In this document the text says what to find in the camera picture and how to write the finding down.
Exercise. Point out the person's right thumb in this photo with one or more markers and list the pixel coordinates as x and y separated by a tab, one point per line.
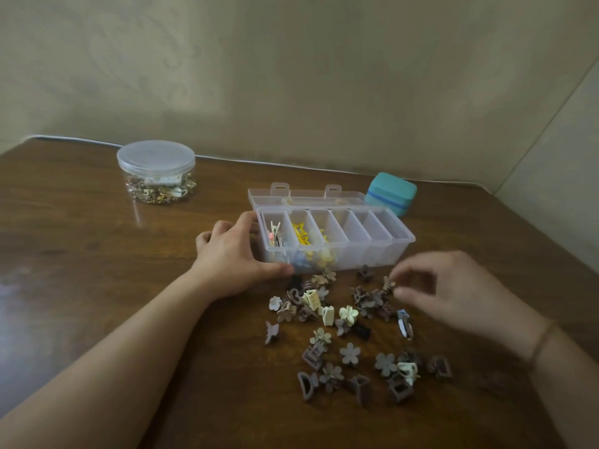
414	300

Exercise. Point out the pile of small hair clips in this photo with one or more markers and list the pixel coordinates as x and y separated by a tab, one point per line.
348	355

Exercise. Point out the person's left hand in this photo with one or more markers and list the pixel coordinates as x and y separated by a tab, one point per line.
229	261

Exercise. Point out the person's right hand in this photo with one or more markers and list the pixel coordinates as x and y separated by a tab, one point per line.
468	294

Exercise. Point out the person's right forearm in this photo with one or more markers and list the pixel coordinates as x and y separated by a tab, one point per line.
571	392

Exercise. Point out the round clear plastic lidded jar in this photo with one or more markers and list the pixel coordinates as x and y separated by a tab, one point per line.
156	158

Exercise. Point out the yellow star hair clips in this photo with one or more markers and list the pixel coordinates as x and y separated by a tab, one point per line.
302	234

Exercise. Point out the person's left thumb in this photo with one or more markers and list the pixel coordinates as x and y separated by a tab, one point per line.
276	272

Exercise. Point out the person's left middle finger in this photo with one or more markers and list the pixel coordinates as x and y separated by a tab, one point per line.
222	227

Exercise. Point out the white pink-tipped hair clip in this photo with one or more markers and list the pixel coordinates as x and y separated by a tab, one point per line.
275	234

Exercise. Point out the clear plastic compartment organizer box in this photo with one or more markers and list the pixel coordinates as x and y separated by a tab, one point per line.
355	238

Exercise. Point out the heap of gold clips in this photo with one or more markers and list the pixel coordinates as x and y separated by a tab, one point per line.
159	191

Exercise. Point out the teal rounded case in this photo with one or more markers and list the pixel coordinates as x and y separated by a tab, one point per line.
391	191

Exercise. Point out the person's left forearm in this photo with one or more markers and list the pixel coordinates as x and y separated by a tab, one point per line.
117	360

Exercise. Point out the blue and yellow hair clips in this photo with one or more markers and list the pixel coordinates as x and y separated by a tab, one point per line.
311	261

